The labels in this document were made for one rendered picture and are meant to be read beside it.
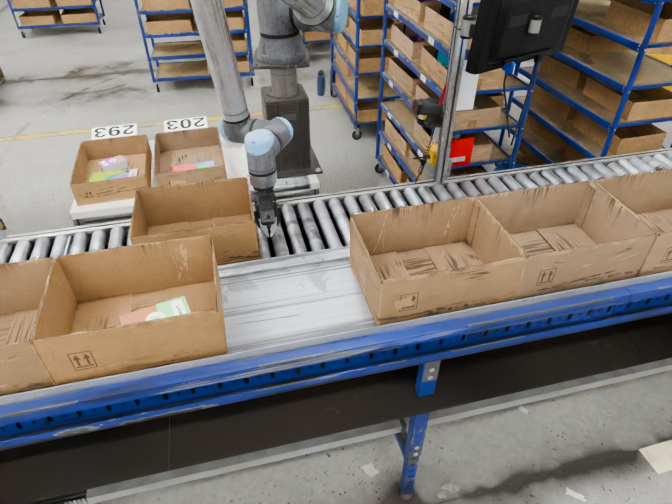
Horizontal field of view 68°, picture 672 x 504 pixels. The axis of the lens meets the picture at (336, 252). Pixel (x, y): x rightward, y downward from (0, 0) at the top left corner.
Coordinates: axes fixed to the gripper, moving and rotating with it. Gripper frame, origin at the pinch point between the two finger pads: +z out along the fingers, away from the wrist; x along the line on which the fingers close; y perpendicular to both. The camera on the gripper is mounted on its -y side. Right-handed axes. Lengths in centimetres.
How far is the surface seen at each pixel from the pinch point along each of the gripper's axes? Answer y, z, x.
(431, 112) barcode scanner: 31, -25, -70
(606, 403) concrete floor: -47, 80, -132
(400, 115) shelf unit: 141, 26, -101
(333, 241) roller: -2.2, 5.3, -22.6
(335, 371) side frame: -62, 1, -9
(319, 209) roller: 19.4, 5.5, -22.1
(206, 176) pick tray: 45.0, -0.8, 19.7
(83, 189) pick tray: 44, -2, 67
